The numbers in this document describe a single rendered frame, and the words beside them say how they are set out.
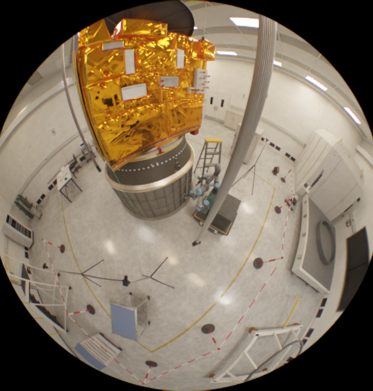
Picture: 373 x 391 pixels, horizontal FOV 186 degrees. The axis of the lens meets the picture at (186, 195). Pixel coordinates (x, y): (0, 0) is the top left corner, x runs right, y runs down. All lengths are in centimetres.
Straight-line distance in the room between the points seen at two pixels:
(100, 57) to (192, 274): 361
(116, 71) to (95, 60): 28
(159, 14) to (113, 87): 150
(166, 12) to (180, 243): 434
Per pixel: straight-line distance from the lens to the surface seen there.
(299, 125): 848
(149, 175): 198
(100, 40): 164
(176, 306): 287
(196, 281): 274
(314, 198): 640
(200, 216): 265
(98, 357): 363
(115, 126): 147
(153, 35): 177
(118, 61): 150
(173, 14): 242
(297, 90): 857
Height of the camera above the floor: 270
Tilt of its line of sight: 55 degrees down
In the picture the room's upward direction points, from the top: 3 degrees clockwise
